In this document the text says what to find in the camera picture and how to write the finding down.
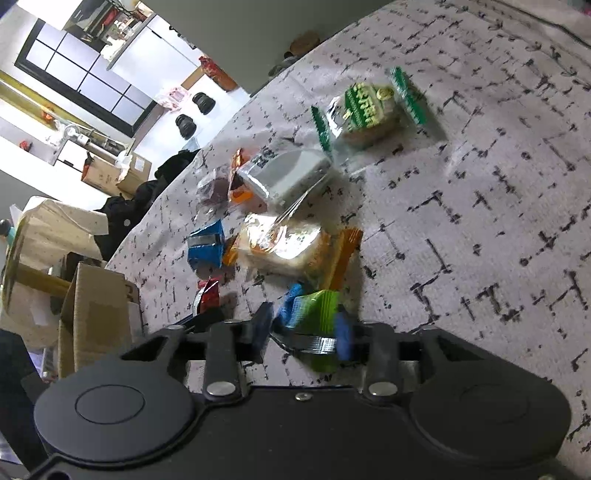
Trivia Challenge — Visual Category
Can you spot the chrome faucet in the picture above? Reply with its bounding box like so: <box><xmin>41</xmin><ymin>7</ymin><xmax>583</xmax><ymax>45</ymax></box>
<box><xmin>60</xmin><ymin>124</ymin><xmax>125</xmax><ymax>153</ymax></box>

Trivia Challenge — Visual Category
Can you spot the green striped cake packet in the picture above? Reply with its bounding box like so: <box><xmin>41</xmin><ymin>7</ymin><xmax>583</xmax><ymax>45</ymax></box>
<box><xmin>311</xmin><ymin>67</ymin><xmax>428</xmax><ymax>151</ymax></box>

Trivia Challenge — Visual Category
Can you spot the green snack packet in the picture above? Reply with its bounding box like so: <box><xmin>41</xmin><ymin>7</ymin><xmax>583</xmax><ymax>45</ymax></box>
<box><xmin>272</xmin><ymin>284</ymin><xmax>354</xmax><ymax>372</ymax></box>

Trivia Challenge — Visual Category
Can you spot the orange cake packet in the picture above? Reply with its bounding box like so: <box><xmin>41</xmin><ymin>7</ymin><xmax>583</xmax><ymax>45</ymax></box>
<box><xmin>224</xmin><ymin>212</ymin><xmax>363</xmax><ymax>291</ymax></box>

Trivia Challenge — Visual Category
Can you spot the red snack packet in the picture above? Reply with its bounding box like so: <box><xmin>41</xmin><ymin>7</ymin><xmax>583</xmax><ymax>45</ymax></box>
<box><xmin>194</xmin><ymin>277</ymin><xmax>220</xmax><ymax>317</ymax></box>

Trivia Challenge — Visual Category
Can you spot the cardboard box with plastic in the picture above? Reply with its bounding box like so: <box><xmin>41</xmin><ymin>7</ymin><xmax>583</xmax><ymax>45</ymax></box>
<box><xmin>115</xmin><ymin>154</ymin><xmax>153</xmax><ymax>195</ymax></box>

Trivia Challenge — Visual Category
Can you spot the grey plastic bag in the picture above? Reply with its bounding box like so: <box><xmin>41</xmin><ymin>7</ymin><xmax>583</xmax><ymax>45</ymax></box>
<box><xmin>268</xmin><ymin>53</ymin><xmax>301</xmax><ymax>77</ymax></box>

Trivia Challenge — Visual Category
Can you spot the red-orange bottle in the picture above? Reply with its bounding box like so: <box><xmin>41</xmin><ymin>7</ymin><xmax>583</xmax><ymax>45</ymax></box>
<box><xmin>198</xmin><ymin>55</ymin><xmax>238</xmax><ymax>92</ymax></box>

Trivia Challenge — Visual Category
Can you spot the black clothes pile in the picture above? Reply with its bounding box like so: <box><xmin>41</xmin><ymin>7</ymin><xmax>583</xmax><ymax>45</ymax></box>
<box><xmin>95</xmin><ymin>178</ymin><xmax>160</xmax><ymax>261</ymax></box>

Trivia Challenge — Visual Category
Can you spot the blue snack packet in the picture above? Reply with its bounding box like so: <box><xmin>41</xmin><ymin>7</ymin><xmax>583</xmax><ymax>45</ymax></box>
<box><xmin>187</xmin><ymin>219</ymin><xmax>225</xmax><ymax>268</ymax></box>

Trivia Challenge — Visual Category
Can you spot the pink plastic bag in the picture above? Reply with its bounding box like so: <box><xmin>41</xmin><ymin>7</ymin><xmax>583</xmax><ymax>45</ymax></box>
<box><xmin>154</xmin><ymin>88</ymin><xmax>190</xmax><ymax>112</ymax></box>

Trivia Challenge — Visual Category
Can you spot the purple snack packet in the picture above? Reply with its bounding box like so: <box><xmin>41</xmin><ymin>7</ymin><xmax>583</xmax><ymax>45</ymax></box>
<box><xmin>196</xmin><ymin>173</ymin><xmax>232</xmax><ymax>206</ymax></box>

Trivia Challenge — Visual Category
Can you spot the white clear-wrapped snack packet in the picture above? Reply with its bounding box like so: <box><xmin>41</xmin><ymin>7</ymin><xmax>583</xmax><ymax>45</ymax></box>
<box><xmin>235</xmin><ymin>148</ymin><xmax>365</xmax><ymax>217</ymax></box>

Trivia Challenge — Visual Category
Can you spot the black-framed glass door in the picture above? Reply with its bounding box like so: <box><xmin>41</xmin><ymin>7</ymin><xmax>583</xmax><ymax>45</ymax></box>
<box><xmin>14</xmin><ymin>18</ymin><xmax>160</xmax><ymax>137</ymax></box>

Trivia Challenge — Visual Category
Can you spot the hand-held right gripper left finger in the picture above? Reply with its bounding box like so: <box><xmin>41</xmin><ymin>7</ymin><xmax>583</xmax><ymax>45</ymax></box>
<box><xmin>117</xmin><ymin>302</ymin><xmax>273</xmax><ymax>400</ymax></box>

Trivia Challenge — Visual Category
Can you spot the brown basket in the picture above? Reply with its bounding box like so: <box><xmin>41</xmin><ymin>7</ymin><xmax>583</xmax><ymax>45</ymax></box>
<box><xmin>288</xmin><ymin>31</ymin><xmax>321</xmax><ymax>54</ymax></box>

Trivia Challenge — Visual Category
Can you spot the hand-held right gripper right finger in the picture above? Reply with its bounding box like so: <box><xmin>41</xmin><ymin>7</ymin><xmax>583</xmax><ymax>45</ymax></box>
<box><xmin>335</xmin><ymin>311</ymin><xmax>497</xmax><ymax>402</ymax></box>

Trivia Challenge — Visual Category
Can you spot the plain cardboard box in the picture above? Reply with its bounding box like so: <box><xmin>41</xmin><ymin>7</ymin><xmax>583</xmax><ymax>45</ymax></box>
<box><xmin>82</xmin><ymin>154</ymin><xmax>123</xmax><ymax>192</ymax></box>

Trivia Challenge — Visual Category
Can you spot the white kitchen cabinet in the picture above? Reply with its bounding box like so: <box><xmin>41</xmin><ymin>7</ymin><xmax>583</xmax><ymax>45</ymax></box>
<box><xmin>106</xmin><ymin>14</ymin><xmax>204</xmax><ymax>97</ymax></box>

